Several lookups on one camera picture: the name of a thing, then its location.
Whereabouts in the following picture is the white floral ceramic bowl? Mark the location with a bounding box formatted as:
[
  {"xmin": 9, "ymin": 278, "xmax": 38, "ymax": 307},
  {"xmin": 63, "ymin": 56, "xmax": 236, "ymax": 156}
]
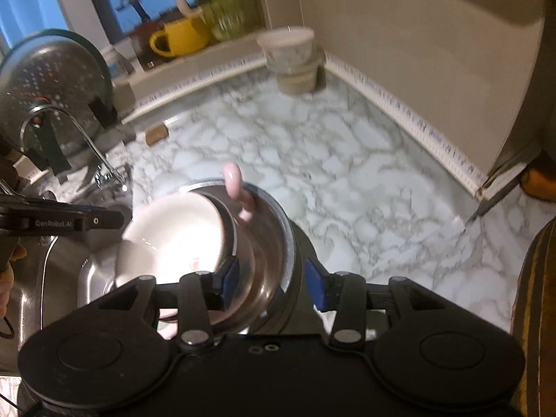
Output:
[{"xmin": 114, "ymin": 190, "xmax": 238, "ymax": 320}]

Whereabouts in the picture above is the large stainless steel bowl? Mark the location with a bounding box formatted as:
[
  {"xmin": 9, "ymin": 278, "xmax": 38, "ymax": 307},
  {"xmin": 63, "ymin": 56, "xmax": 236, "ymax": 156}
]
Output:
[{"xmin": 175, "ymin": 179, "xmax": 301, "ymax": 336}]

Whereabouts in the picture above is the pink steel-lined handled bowl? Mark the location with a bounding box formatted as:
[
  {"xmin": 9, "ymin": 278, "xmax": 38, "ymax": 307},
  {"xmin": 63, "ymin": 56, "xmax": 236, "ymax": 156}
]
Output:
[{"xmin": 192, "ymin": 163, "xmax": 256, "ymax": 332}]

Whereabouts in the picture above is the steel kitchen sink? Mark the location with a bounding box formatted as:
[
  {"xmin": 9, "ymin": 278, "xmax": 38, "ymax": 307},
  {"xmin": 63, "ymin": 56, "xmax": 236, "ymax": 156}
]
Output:
[{"xmin": 0, "ymin": 185, "xmax": 136, "ymax": 374}]

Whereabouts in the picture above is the person's left hand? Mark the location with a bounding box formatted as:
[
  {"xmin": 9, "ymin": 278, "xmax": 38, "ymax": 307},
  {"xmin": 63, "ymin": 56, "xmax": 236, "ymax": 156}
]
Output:
[{"xmin": 0, "ymin": 245, "xmax": 26, "ymax": 319}]

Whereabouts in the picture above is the chrome sink faucet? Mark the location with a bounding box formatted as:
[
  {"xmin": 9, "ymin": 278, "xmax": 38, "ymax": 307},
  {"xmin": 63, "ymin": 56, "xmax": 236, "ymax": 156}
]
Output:
[{"xmin": 16, "ymin": 103, "xmax": 129, "ymax": 191}]

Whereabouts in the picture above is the steel colander with green rim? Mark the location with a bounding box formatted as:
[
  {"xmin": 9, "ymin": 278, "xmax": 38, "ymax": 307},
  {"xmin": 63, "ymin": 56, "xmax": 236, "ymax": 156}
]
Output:
[{"xmin": 1, "ymin": 29, "xmax": 118, "ymax": 170}]

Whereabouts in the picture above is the brown soap bar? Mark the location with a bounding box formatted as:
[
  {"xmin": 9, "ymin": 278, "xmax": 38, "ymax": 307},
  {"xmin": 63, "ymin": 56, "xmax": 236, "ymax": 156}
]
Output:
[{"xmin": 144, "ymin": 123, "xmax": 169, "ymax": 147}]

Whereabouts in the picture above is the round wooden chopping board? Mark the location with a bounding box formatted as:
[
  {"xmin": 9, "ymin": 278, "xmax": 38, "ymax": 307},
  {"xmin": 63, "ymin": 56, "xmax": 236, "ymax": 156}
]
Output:
[{"xmin": 512, "ymin": 220, "xmax": 555, "ymax": 416}]

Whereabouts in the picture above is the dark glass jar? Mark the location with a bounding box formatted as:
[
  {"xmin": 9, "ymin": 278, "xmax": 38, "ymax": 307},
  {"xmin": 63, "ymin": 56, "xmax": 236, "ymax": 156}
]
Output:
[{"xmin": 129, "ymin": 21, "xmax": 167, "ymax": 71}]

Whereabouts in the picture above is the orange carrot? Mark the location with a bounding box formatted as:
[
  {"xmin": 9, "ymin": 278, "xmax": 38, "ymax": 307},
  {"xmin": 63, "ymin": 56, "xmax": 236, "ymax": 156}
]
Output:
[{"xmin": 520, "ymin": 158, "xmax": 556, "ymax": 202}]

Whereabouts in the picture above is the clear plastic lidded container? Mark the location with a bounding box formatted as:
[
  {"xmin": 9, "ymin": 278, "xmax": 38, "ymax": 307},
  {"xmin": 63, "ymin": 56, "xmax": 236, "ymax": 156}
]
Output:
[{"xmin": 267, "ymin": 49, "xmax": 326, "ymax": 96}]

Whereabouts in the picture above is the yellow ceramic mug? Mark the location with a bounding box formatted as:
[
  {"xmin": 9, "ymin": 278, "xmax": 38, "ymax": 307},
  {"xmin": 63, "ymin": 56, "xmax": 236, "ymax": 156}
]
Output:
[{"xmin": 149, "ymin": 17, "xmax": 211, "ymax": 58}]

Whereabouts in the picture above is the white bowl with red rim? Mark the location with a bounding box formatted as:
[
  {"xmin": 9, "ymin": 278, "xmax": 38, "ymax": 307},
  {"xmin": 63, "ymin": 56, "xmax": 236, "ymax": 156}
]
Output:
[{"xmin": 256, "ymin": 26, "xmax": 315, "ymax": 71}]

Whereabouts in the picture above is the green glass jar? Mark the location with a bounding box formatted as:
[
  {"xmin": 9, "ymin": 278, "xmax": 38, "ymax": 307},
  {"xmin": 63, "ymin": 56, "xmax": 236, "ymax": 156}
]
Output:
[{"xmin": 170, "ymin": 0, "xmax": 266, "ymax": 43}]

